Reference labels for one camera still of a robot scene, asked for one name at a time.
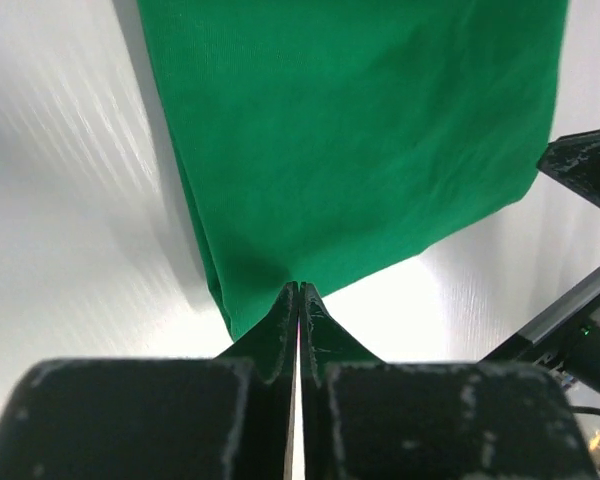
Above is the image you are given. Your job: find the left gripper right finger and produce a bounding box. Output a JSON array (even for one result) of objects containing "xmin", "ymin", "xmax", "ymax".
[{"xmin": 299, "ymin": 283, "xmax": 597, "ymax": 479}]

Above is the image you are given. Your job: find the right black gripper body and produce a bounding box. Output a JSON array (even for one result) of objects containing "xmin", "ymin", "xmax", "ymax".
[{"xmin": 484, "ymin": 266, "xmax": 600, "ymax": 394}]

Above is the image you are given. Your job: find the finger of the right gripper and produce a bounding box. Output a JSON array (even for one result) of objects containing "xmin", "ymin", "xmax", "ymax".
[{"xmin": 537, "ymin": 129, "xmax": 600, "ymax": 209}]

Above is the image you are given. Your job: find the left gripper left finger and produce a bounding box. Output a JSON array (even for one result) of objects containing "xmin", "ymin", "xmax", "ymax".
[{"xmin": 0, "ymin": 282, "xmax": 299, "ymax": 479}]

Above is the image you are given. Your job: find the green t shirt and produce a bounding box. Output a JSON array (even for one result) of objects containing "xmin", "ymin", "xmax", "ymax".
[{"xmin": 138, "ymin": 1, "xmax": 568, "ymax": 339}]

